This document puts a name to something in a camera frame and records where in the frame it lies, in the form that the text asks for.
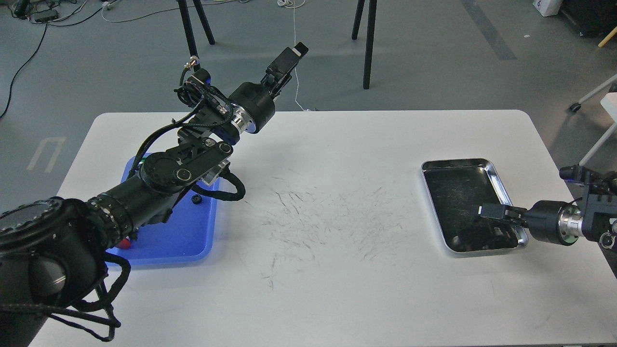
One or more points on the white box on floor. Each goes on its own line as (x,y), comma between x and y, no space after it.
(547,8)

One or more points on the black tripod legs left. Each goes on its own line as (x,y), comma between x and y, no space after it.
(188,28)

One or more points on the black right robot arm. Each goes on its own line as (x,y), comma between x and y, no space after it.
(591,217)

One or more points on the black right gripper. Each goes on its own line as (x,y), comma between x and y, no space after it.
(548,220)

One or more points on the small black gear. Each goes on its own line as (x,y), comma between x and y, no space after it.
(196,199)

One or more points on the red push button switch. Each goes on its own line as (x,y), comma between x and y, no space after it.
(124,244)

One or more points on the silver metal tray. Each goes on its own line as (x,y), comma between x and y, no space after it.
(457,189)

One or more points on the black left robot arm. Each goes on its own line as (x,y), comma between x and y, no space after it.
(55,262)

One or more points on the black tripod legs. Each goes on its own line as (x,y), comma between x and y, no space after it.
(370,36)
(188,28)

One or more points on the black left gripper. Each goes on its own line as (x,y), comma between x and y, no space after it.
(257,99)

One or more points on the blue plastic tray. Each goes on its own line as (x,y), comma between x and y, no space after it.
(187,236)

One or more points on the black tripod legs right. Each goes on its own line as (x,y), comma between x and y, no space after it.
(370,36)

